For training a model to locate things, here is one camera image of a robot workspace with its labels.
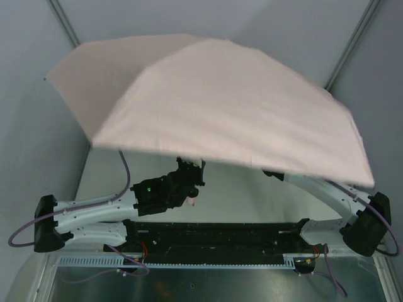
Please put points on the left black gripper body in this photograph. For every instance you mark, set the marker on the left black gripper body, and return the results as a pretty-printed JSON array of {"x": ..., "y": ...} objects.
[{"x": 191, "y": 170}]

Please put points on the pink folding umbrella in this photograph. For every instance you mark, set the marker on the pink folding umbrella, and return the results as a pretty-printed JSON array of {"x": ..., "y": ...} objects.
[{"x": 209, "y": 98}]

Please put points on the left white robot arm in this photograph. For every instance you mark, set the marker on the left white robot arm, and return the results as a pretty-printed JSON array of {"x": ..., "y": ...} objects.
[{"x": 100, "y": 220}]

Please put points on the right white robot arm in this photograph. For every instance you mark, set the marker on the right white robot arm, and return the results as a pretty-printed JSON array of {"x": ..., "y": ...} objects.
[{"x": 363, "y": 218}]

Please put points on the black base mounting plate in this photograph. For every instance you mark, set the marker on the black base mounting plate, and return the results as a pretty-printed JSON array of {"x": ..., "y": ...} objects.
[{"x": 215, "y": 243}]

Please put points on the left aluminium frame post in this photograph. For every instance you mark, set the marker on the left aluminium frame post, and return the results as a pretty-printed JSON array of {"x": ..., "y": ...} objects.
[{"x": 64, "y": 23}]

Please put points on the aluminium frame post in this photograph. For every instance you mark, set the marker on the aluminium frame post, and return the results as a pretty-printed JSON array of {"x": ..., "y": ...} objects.
[
  {"x": 363, "y": 25},
  {"x": 64, "y": 23}
]

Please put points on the right aluminium frame post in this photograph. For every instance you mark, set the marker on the right aluminium frame post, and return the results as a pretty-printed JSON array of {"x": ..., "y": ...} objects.
[{"x": 363, "y": 25}]

